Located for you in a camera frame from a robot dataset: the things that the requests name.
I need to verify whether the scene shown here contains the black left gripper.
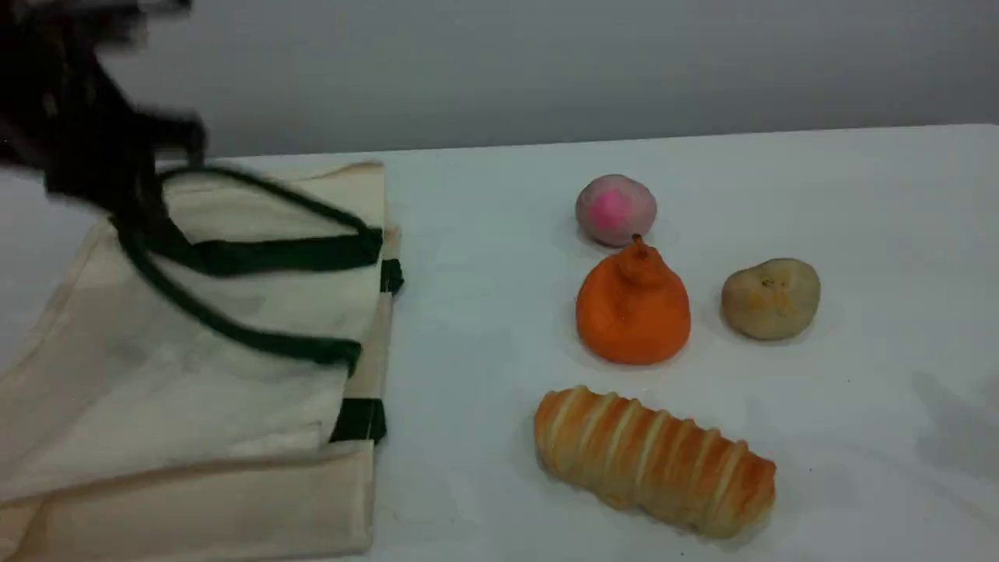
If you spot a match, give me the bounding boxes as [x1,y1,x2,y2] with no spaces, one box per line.
[0,0,207,244]

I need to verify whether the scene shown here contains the white canvas bag green handles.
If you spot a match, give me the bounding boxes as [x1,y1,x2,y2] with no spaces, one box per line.
[0,162,405,562]

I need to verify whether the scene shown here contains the orange fruit with stem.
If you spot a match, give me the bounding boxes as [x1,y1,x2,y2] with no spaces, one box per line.
[575,234,692,366]

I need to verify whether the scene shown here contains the brown potato toy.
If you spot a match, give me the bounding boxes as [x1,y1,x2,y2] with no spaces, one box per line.
[720,258,821,342]

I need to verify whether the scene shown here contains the pink peach bun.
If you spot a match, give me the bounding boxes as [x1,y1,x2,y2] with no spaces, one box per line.
[575,174,658,248]

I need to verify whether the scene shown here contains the long striped bread roll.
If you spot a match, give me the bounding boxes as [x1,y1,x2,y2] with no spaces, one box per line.
[533,386,777,539]

